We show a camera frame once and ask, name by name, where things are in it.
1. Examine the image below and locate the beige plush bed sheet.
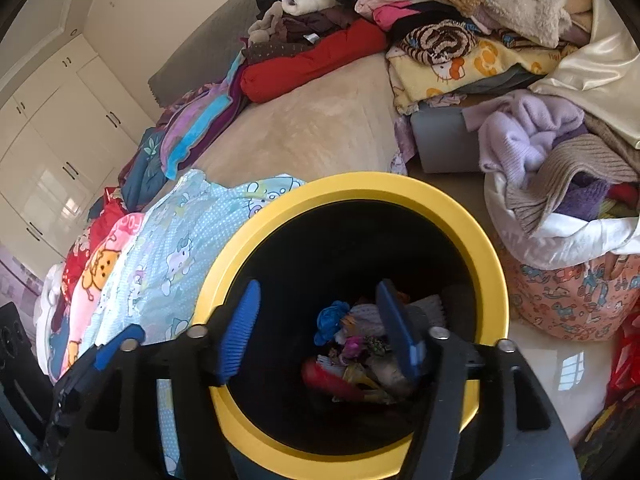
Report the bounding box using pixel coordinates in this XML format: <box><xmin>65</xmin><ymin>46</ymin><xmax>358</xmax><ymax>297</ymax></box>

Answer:
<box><xmin>192</xmin><ymin>52</ymin><xmax>406</xmax><ymax>191</ymax></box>

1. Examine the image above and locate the brown dotted garment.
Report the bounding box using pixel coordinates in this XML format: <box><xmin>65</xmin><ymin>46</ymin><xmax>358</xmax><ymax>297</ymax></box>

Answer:
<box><xmin>242</xmin><ymin>7</ymin><xmax>361</xmax><ymax>66</ymax></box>

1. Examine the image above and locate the red pillow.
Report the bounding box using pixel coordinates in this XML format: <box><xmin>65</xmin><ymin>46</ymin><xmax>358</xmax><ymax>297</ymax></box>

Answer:
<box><xmin>240</xmin><ymin>19</ymin><xmax>388</xmax><ymax>103</ymax></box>

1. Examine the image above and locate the striped pillow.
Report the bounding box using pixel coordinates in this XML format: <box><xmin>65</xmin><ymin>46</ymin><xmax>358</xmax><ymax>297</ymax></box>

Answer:
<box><xmin>160</xmin><ymin>57</ymin><xmax>251</xmax><ymax>181</ymax></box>

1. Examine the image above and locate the pink door curtain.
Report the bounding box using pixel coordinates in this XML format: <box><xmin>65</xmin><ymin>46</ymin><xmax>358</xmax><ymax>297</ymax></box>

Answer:
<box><xmin>0</xmin><ymin>242</ymin><xmax>48</xmax><ymax>306</ymax></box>

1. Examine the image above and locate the pink bear print blanket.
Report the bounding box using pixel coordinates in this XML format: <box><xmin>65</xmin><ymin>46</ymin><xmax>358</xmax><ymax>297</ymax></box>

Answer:
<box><xmin>60</xmin><ymin>212</ymin><xmax>146</xmax><ymax>376</ymax></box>

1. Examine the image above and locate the black bin with yellow rim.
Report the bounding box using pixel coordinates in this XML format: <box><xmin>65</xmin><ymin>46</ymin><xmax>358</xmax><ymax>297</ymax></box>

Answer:
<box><xmin>192</xmin><ymin>172</ymin><xmax>510</xmax><ymax>480</ymax></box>

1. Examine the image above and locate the white satin curtain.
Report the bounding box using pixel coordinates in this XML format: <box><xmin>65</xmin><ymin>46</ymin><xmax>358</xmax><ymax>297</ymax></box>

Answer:
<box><xmin>530</xmin><ymin>0</ymin><xmax>640</xmax><ymax>148</ymax></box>

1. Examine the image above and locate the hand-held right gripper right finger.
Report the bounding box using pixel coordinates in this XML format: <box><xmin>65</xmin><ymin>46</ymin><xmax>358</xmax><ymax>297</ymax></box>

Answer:
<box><xmin>375</xmin><ymin>280</ymin><xmax>581</xmax><ymax>480</ymax></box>

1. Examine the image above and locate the pink garment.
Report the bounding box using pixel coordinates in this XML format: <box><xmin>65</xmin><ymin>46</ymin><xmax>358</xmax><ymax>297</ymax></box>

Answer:
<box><xmin>355</xmin><ymin>0</ymin><xmax>481</xmax><ymax>36</ymax></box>

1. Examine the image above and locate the blue plastic bag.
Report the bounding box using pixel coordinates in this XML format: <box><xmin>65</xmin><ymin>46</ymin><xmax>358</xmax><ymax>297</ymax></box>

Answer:
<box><xmin>315</xmin><ymin>301</ymin><xmax>353</xmax><ymax>346</ymax></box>

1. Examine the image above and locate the lilac fleece garment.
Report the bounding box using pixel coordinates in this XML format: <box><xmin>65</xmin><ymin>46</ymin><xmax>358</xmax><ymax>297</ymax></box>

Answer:
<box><xmin>462</xmin><ymin>89</ymin><xmax>591</xmax><ymax>173</ymax></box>

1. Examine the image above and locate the red floral quilt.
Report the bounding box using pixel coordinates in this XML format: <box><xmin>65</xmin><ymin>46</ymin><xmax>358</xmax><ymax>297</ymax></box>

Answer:
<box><xmin>62</xmin><ymin>187</ymin><xmax>128</xmax><ymax>286</ymax></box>

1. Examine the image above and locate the cream garment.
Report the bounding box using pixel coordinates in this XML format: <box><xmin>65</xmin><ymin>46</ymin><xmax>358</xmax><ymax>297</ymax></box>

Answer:
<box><xmin>247</xmin><ymin>0</ymin><xmax>336</xmax><ymax>43</ymax></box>

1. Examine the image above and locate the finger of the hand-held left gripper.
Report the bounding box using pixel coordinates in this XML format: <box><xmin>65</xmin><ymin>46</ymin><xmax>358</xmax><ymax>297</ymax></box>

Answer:
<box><xmin>40</xmin><ymin>324</ymin><xmax>146</xmax><ymax>461</ymax></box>

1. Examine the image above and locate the brown striped cloth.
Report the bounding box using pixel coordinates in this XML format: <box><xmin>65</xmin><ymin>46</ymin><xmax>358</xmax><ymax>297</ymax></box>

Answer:
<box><xmin>400</xmin><ymin>20</ymin><xmax>478</xmax><ymax>66</ymax></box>

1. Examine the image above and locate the yellow edged snack packet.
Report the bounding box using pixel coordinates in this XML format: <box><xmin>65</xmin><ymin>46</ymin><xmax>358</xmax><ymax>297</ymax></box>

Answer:
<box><xmin>345</xmin><ymin>364</ymin><xmax>396</xmax><ymax>406</ymax></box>

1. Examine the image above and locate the grey box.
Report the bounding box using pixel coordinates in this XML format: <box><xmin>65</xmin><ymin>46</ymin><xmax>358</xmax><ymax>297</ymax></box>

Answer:
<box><xmin>410</xmin><ymin>107</ymin><xmax>483</xmax><ymax>175</ymax></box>

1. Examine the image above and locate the purple candy wrapper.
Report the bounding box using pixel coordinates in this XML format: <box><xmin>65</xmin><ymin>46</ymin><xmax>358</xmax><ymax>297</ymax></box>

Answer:
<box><xmin>339</xmin><ymin>335</ymin><xmax>368</xmax><ymax>365</ymax></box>

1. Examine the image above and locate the white cloth sack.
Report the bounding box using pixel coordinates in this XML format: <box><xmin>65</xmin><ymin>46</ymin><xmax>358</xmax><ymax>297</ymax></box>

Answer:
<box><xmin>484</xmin><ymin>167</ymin><xmax>640</xmax><ymax>271</ymax></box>

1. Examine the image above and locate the grey headboard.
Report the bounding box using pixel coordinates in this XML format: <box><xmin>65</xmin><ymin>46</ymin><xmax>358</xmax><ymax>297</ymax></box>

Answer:
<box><xmin>147</xmin><ymin>0</ymin><xmax>266</xmax><ymax>106</ymax></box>

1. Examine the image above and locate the red shopping bag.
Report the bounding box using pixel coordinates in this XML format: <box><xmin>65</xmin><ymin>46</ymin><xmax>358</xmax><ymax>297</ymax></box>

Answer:
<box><xmin>607</xmin><ymin>325</ymin><xmax>640</xmax><ymax>396</ymax></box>

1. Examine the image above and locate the white fleece garment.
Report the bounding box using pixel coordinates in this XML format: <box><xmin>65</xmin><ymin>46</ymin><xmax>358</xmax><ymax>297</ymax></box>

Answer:
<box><xmin>482</xmin><ymin>0</ymin><xmax>573</xmax><ymax>48</ymax></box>

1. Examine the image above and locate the white cloth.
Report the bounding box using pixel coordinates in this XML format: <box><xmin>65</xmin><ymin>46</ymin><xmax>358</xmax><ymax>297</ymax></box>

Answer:
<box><xmin>34</xmin><ymin>262</ymin><xmax>66</xmax><ymax>361</ymax></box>

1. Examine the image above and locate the white printed plastic bag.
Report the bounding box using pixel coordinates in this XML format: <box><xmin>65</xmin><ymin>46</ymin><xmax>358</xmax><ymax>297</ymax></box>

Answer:
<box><xmin>367</xmin><ymin>345</ymin><xmax>418</xmax><ymax>393</ymax></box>

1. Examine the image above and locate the taupe knit sweater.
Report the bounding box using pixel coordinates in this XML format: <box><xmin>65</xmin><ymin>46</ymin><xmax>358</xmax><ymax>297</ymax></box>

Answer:
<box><xmin>505</xmin><ymin>115</ymin><xmax>640</xmax><ymax>236</ymax></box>

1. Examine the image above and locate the red snack wrapper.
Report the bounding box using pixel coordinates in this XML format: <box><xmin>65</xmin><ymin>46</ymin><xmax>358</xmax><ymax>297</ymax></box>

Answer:
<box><xmin>301</xmin><ymin>357</ymin><xmax>368</xmax><ymax>403</ymax></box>

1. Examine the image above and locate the light blue cat print quilt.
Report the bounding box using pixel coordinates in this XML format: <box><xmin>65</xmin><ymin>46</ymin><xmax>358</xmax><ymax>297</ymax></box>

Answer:
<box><xmin>92</xmin><ymin>169</ymin><xmax>307</xmax><ymax>478</ymax></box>

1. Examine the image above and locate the purple towel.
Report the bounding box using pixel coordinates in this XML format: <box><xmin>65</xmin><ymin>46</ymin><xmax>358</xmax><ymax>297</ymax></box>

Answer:
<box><xmin>552</xmin><ymin>172</ymin><xmax>611</xmax><ymax>222</ymax></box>

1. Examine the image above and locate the white foam net sleeve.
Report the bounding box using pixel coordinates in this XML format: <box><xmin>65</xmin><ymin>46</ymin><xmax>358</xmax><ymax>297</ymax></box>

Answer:
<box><xmin>350</xmin><ymin>302</ymin><xmax>388</xmax><ymax>336</ymax></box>

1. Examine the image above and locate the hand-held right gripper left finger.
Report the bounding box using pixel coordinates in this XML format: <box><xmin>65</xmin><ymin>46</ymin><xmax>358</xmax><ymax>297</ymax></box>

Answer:
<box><xmin>54</xmin><ymin>280</ymin><xmax>262</xmax><ymax>480</ymax></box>

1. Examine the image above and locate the white wardrobe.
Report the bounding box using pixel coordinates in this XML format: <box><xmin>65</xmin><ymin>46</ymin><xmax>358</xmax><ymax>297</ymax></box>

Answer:
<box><xmin>0</xmin><ymin>35</ymin><xmax>156</xmax><ymax>256</ymax></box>

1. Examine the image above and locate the blue leaf print quilt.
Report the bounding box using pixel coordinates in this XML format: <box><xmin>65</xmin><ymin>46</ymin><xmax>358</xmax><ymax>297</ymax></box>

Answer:
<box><xmin>117</xmin><ymin>127</ymin><xmax>168</xmax><ymax>211</ymax></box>

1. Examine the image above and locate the pink cartoon print sack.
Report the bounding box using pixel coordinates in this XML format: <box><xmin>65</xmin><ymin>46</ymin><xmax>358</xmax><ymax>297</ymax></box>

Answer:
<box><xmin>500</xmin><ymin>250</ymin><xmax>640</xmax><ymax>343</ymax></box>

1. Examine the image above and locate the yellow cartoon blanket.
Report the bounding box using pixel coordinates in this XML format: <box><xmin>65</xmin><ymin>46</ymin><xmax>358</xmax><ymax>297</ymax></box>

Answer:
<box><xmin>387</xmin><ymin>30</ymin><xmax>566</xmax><ymax>113</ymax></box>

